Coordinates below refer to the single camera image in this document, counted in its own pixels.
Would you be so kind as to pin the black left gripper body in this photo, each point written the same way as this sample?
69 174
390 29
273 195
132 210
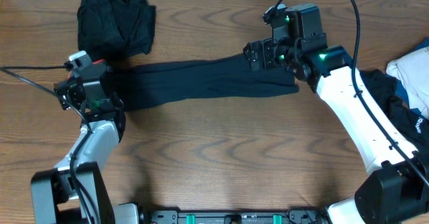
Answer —
69 91

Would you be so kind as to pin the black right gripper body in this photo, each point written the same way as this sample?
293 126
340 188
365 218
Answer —
273 55

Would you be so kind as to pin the black leggings with orange waistband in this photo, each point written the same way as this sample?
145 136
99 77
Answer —
151 85

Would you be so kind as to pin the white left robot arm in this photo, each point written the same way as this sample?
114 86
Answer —
74 191

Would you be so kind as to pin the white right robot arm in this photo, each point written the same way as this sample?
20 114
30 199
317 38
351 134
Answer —
396 188

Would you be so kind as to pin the folded black shirt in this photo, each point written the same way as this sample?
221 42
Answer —
115 29

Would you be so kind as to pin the blue garment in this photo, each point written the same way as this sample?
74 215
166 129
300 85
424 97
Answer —
403 93

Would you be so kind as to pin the beige garment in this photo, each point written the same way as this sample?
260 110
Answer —
410 76

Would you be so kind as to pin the black garment with white logo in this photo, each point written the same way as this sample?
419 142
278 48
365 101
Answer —
383 89

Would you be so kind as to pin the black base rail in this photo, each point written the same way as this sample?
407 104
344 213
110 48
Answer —
292 216

